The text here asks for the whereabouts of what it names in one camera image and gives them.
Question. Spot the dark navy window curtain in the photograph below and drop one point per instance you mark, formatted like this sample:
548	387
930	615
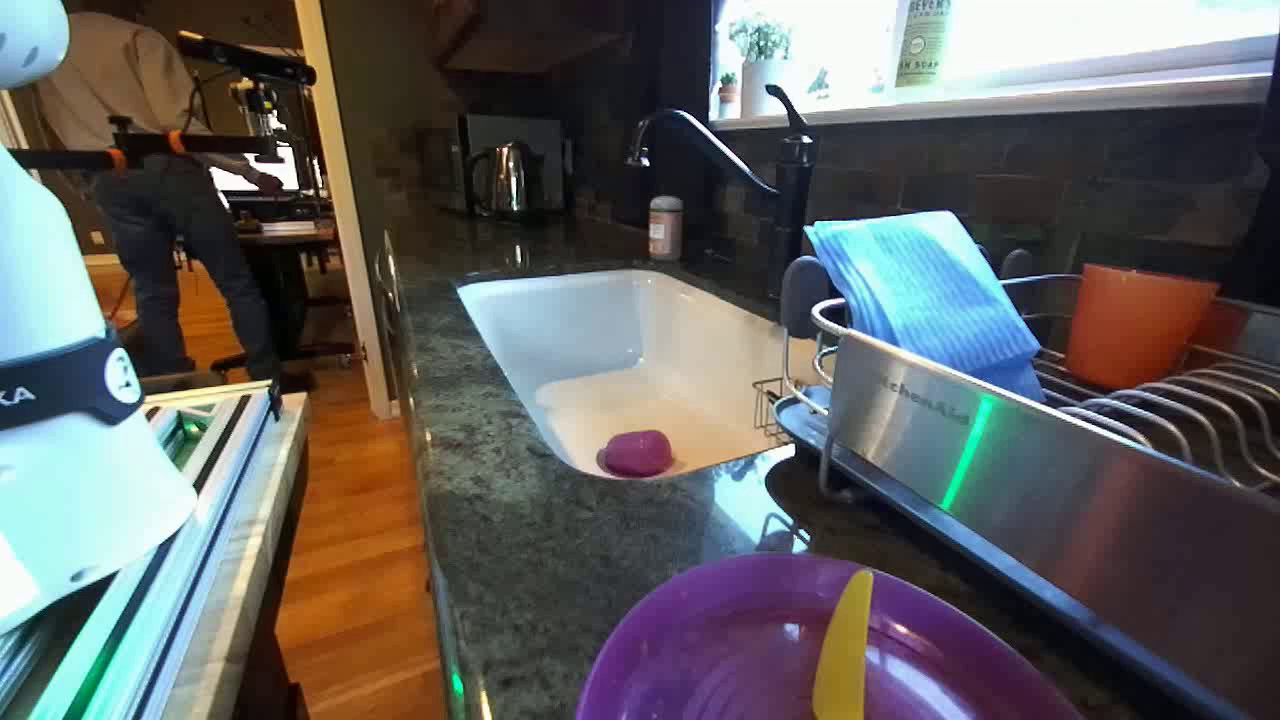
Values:
675	66
1265	202

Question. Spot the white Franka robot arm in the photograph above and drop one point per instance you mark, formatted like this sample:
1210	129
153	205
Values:
53	264

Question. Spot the white undermount kitchen sink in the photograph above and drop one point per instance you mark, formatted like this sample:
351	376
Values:
625	334

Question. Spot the purple silicone scrubber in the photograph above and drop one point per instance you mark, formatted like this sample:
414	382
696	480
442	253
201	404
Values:
638	455

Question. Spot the steel kettle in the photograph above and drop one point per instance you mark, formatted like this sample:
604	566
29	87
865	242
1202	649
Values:
505	182

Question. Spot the black kitchen faucet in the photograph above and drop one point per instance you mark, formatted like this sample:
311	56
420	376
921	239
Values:
795	186

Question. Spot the grey countertop appliance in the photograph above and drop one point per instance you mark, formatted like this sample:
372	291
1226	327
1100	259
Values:
535	129

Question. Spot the small pot on windowsill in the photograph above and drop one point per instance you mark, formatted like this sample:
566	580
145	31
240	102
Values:
725	94

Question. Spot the blue dish cloth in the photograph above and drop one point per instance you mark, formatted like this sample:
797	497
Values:
924	295

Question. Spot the purple plastic plate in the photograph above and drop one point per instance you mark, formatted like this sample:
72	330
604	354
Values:
720	652

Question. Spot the plant in white pot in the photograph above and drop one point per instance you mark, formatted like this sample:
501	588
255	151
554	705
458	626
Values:
763	66

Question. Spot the yellow plastic utensil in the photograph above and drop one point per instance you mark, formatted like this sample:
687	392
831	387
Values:
844	652

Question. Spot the dark wooden table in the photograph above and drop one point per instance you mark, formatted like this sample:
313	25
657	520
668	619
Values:
284	242

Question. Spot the green dish soap bottle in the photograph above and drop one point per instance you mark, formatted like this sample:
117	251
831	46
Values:
921	43

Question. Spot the stainless steel dish rack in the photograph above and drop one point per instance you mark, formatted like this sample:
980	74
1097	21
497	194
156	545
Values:
1066	492

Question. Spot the orange plastic cup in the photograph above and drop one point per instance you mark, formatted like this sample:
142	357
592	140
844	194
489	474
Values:
1132	327

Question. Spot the person in grey shirt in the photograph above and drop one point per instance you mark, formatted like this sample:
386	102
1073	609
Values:
145	147

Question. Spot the dark wooden wall cabinet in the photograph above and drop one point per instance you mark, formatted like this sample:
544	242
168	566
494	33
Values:
535	46

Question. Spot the aluminium frame robot cart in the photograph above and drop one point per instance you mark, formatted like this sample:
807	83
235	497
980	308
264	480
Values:
201	535

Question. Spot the black camera on stand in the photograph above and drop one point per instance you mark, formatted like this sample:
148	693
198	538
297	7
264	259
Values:
246	60

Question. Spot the white window frame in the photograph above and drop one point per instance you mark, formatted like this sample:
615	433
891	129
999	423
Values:
1066	66

